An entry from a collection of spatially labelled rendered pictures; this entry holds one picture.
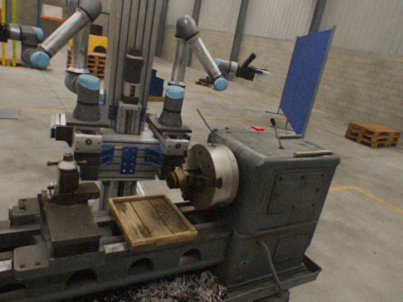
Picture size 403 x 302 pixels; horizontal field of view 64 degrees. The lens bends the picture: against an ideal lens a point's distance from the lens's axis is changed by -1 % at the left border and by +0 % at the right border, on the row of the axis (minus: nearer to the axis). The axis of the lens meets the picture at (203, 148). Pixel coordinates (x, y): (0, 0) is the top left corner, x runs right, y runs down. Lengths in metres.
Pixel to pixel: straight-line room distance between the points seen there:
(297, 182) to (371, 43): 11.39
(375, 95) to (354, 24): 2.75
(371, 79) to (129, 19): 11.04
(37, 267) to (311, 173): 1.25
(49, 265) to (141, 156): 0.97
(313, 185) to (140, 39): 1.28
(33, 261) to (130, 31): 1.33
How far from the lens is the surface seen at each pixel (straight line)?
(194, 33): 1.94
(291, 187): 1.64
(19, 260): 1.27
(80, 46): 1.96
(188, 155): 1.53
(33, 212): 1.50
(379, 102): 12.29
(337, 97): 13.14
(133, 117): 2.03
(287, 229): 1.78
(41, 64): 1.74
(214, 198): 1.43
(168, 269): 1.53
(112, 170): 2.00
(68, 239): 1.23
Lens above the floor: 1.68
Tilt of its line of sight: 18 degrees down
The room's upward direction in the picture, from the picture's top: 11 degrees clockwise
